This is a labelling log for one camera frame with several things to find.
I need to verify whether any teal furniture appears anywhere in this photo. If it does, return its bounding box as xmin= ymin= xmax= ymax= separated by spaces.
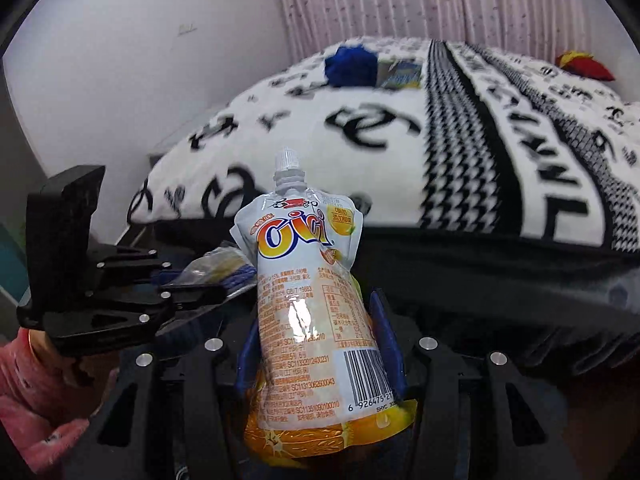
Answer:
xmin=0 ymin=220 xmax=31 ymax=306

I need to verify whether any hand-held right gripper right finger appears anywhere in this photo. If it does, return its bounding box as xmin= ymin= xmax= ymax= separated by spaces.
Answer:
xmin=369 ymin=287 xmax=584 ymax=480

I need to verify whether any pink striped curtain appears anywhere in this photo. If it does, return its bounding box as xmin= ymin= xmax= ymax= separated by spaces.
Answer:
xmin=272 ymin=0 xmax=598 ymax=63

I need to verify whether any blue and yellow snack packet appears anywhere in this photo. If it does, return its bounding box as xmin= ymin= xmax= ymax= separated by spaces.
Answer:
xmin=377 ymin=60 xmax=423 ymax=91

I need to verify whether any clear plastic wrapper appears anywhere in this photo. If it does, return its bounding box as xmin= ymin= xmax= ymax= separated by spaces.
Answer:
xmin=175 ymin=242 xmax=257 ymax=291

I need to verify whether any blue fuzzy cloth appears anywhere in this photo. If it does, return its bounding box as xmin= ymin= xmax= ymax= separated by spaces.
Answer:
xmin=324 ymin=45 xmax=377 ymax=88

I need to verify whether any white orange juice pouch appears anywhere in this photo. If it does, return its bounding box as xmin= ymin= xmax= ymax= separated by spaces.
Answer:
xmin=229 ymin=146 xmax=419 ymax=469

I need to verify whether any black plastic bag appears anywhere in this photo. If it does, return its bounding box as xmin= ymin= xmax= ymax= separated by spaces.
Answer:
xmin=117 ymin=220 xmax=640 ymax=480

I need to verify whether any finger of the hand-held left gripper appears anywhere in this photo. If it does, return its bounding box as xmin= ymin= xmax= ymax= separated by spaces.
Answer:
xmin=42 ymin=282 xmax=227 ymax=348
xmin=95 ymin=247 xmax=257 ymax=295

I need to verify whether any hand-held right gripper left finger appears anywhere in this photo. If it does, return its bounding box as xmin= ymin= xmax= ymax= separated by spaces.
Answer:
xmin=60 ymin=319 xmax=262 ymax=480

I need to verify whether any red and yellow cushion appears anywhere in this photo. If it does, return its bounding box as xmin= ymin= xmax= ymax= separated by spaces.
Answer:
xmin=556 ymin=50 xmax=617 ymax=82

